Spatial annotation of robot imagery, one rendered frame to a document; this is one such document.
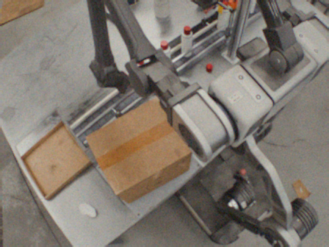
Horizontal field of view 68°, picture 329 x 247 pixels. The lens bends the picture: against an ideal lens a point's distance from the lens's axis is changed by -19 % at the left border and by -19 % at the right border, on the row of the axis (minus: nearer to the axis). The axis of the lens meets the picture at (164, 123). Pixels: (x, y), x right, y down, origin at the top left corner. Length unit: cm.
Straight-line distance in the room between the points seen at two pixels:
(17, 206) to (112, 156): 157
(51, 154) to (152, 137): 59
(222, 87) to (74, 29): 130
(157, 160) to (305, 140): 167
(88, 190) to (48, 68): 74
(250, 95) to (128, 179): 53
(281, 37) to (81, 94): 110
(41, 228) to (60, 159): 104
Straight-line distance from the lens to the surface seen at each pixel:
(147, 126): 103
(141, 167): 99
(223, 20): 153
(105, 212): 128
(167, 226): 208
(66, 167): 137
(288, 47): 66
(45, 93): 158
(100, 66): 104
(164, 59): 75
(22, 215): 241
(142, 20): 165
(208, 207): 186
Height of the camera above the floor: 207
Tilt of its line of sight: 67 degrees down
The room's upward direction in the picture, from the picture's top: 5 degrees counter-clockwise
